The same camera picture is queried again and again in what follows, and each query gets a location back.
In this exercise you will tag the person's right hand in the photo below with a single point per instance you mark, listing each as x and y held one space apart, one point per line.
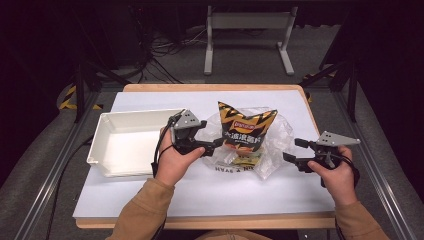
336 181

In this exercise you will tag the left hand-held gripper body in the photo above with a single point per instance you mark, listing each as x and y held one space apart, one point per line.
187 121

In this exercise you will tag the aluminium rail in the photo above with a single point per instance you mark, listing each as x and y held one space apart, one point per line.
383 186
53 173

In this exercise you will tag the wooden table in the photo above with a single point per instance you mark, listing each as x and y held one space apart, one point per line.
216 222

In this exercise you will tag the white metal stand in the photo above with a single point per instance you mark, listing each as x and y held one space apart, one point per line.
250 20

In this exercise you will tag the black and orange chips bag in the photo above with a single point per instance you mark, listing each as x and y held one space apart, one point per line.
248 128

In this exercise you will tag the person's left hand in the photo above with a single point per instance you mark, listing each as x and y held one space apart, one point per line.
176 165

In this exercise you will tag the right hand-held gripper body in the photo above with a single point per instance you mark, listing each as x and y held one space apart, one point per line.
336 140

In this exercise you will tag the person's tan jacket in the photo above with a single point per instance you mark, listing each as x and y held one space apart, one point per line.
233 236

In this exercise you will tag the white square plastic tray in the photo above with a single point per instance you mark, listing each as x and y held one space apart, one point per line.
130 146

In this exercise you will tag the yellow and black hazard tape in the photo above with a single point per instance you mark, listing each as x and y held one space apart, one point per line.
68 100

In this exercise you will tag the black metal stand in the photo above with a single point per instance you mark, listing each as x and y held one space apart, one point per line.
80 90
351 96

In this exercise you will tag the white smiley plastic bag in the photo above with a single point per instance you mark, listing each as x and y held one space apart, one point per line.
276 146

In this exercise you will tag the white paper sheet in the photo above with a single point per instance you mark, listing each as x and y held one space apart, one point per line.
233 196

